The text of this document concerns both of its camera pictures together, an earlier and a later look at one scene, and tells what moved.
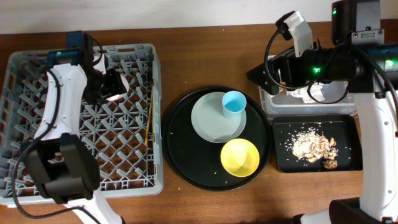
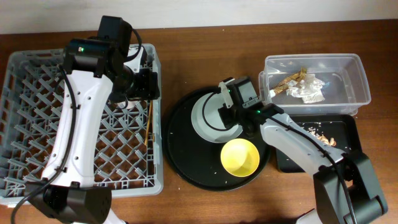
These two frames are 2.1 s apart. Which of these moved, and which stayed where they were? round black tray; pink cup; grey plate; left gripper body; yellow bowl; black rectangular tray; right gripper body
Moved: pink cup; left gripper body; right gripper body
Stayed: grey plate; black rectangular tray; round black tray; yellow bowl
